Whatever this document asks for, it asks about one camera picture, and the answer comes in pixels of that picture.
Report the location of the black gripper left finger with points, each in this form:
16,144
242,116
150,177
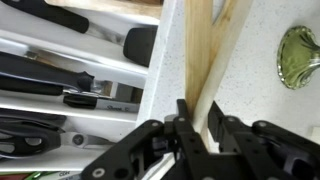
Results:
140,150

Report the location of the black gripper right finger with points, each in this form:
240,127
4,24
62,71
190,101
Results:
266,150

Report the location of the white plastic utensil tray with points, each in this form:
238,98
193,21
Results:
110,71

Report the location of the green printed package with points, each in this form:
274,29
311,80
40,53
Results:
50,176

